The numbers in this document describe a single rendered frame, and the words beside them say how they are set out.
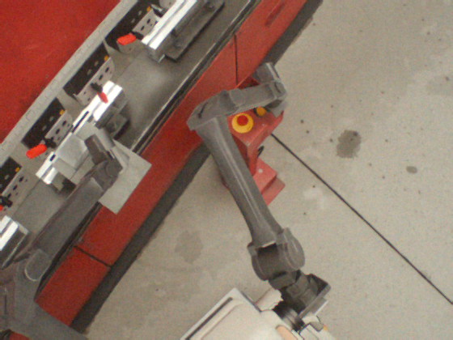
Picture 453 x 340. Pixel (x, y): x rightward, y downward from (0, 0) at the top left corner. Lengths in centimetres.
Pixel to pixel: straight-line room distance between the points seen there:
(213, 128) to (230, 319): 42
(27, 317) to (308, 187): 181
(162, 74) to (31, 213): 65
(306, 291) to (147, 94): 91
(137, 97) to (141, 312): 111
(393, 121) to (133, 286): 156
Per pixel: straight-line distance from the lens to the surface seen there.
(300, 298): 121
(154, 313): 247
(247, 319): 107
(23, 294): 101
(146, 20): 158
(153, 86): 179
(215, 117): 115
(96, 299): 249
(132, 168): 155
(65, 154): 162
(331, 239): 251
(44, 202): 174
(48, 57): 129
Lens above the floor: 243
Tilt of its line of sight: 71 degrees down
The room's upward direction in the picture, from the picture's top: 9 degrees counter-clockwise
